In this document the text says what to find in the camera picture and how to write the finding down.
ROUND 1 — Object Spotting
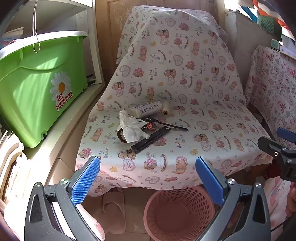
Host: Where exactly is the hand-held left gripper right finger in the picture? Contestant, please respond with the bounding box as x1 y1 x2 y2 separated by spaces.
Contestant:
195 156 271 241

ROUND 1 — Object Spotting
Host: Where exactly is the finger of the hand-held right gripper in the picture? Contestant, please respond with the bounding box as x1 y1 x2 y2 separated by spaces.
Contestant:
257 136 296 181
276 127 296 145

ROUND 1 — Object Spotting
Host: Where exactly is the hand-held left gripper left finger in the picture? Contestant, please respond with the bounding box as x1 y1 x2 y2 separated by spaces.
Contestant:
24 156 102 241

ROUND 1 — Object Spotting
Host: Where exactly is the pink plastic basket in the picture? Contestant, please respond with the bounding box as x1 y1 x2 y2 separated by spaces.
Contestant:
143 185 216 241

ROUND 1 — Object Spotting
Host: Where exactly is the white tissue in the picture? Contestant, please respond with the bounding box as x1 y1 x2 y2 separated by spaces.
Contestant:
117 109 148 143

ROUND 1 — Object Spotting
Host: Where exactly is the black plastic spoon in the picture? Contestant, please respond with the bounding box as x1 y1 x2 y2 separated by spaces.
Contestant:
141 117 189 131

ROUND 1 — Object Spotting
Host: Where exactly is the tissue pack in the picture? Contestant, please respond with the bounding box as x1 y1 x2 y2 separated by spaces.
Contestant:
128 101 162 121

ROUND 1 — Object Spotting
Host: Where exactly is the person's right hand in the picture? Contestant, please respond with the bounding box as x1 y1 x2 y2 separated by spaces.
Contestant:
286 182 296 217

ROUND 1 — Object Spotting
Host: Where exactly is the pink slipper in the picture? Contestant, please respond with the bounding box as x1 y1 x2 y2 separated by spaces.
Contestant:
102 187 126 211
77 203 106 241

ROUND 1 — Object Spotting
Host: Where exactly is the pink patchwork print cloth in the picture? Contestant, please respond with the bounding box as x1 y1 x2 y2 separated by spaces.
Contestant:
245 45 296 149

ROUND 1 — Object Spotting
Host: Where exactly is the pink printed cloth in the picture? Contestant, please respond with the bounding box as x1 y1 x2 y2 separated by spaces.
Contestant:
264 177 294 230

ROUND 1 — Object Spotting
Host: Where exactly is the black flat packet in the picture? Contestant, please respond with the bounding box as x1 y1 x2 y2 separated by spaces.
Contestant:
130 127 171 154

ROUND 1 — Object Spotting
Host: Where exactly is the white cabinet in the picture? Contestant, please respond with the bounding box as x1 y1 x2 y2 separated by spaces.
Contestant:
231 11 278 108

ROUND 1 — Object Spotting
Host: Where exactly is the bear print cloth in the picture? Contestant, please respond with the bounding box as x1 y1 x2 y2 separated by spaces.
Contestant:
75 5 273 197

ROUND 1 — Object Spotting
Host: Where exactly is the green plastic storage bin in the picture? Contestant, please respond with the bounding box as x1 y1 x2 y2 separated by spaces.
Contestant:
0 31 89 148

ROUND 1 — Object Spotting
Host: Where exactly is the white shelf unit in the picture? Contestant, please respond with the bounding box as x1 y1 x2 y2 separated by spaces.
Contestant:
0 0 107 86

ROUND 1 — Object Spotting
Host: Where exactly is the black ring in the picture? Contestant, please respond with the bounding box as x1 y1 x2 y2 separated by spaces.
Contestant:
117 129 128 143

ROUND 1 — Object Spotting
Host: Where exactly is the black cable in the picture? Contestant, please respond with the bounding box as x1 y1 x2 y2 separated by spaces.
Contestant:
270 215 287 232

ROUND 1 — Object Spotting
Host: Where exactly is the colourful patterned wall hanging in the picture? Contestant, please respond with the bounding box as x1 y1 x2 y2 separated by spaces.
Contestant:
240 0 296 47

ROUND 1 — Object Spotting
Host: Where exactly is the thin white hanging cord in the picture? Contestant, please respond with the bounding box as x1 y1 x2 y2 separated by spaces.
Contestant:
33 0 41 53

